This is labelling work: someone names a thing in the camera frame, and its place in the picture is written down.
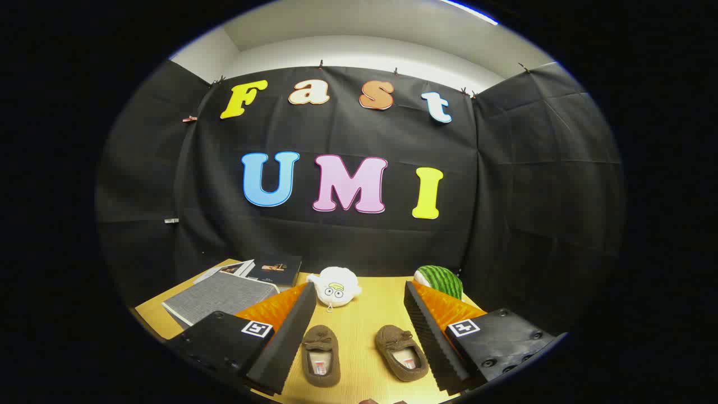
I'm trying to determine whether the white plush toy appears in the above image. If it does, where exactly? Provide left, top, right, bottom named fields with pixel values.
left=307, top=267, right=362, bottom=312

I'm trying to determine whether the white picture cover book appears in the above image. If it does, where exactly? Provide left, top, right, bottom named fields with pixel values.
left=194, top=260, right=254, bottom=285

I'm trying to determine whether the grey fabric storage box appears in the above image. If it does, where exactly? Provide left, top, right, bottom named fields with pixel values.
left=162, top=271, right=280, bottom=329

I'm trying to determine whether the brown fuzzy slipper shoe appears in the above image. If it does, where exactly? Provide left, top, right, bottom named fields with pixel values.
left=302, top=324, right=341, bottom=388
left=375, top=324, right=430, bottom=383

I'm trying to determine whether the watermelon slice plush toy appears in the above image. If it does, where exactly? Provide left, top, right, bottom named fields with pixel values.
left=414, top=265, right=464, bottom=301

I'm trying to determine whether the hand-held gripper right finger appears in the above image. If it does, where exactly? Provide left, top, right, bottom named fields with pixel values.
left=404, top=280, right=568, bottom=393

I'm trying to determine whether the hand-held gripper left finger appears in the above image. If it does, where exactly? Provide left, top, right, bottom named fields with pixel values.
left=164, top=282, right=317, bottom=396

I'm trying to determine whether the dark blue hardcover book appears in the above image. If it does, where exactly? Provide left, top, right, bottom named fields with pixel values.
left=245, top=255, right=302, bottom=288

